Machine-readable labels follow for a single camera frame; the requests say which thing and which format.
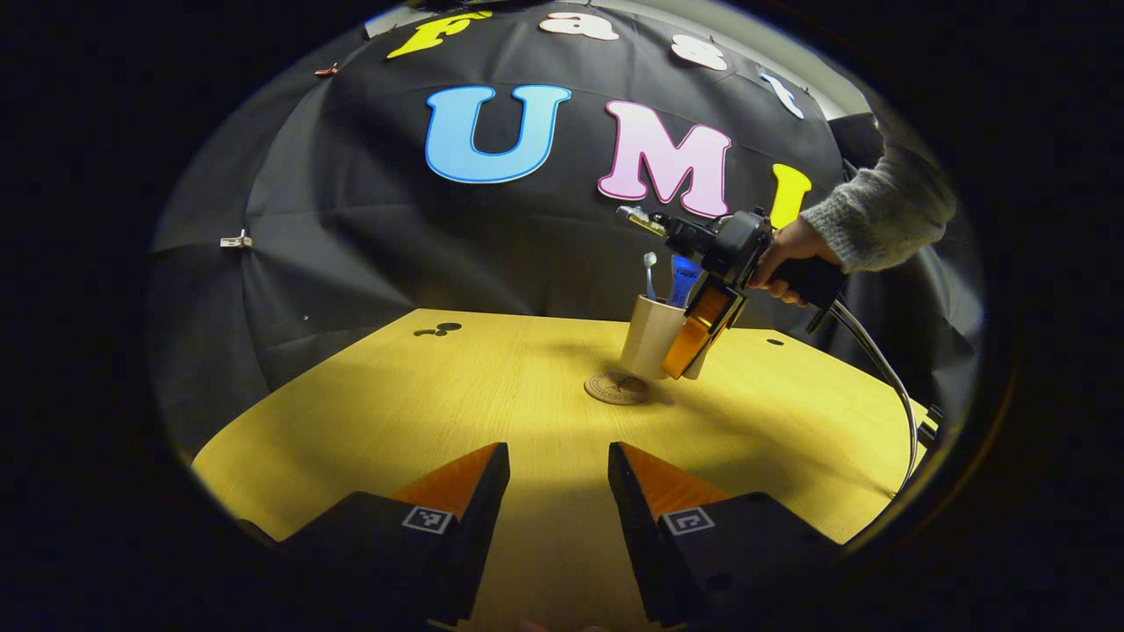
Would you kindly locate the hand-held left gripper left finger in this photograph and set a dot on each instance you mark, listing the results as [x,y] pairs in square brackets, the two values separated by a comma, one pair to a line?
[479,535]

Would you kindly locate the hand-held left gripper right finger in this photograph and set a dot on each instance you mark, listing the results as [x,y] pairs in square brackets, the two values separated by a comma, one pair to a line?
[637,535]

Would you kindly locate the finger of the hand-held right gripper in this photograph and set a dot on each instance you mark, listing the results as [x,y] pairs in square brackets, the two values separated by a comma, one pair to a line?
[694,338]

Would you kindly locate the beige cup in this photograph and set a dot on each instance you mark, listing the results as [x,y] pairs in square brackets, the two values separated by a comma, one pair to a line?
[652,338]

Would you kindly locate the light blue toothbrush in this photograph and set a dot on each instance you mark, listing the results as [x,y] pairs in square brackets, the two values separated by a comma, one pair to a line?
[650,270]

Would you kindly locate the round brown coaster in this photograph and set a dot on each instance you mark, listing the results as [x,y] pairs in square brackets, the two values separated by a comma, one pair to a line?
[615,391]

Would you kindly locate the wooden desktop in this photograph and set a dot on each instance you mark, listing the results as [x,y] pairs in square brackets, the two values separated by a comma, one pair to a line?
[492,395]

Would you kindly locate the black backdrop cloth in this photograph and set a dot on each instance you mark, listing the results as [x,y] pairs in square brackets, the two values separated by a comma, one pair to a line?
[351,219]

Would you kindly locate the white cloth clip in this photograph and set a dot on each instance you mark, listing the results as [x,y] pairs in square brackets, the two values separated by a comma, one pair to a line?
[235,240]

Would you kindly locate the copper cloth clip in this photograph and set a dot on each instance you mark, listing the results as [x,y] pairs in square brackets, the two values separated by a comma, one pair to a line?
[327,69]

